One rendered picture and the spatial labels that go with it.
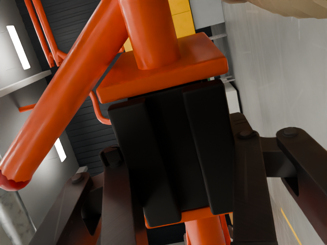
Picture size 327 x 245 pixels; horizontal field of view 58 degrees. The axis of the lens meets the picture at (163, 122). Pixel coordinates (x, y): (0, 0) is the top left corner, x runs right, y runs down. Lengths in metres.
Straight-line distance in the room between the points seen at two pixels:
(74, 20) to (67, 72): 10.95
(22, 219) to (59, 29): 6.92
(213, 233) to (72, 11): 11.01
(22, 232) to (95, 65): 6.42
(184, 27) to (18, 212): 5.28
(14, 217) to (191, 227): 6.24
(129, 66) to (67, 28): 11.05
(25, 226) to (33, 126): 6.37
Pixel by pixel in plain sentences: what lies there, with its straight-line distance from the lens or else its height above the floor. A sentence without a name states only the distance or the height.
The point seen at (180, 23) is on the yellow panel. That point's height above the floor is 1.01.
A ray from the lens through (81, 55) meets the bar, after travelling 0.16.
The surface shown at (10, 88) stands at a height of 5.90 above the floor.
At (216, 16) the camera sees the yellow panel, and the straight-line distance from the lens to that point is 7.45.
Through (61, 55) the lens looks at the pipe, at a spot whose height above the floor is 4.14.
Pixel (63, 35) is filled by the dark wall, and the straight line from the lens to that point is 11.27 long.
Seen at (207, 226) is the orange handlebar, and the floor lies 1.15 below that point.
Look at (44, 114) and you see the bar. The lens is 0.18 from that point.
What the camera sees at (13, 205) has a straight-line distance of 6.33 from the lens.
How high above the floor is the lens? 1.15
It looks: 6 degrees up
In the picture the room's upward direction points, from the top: 103 degrees counter-clockwise
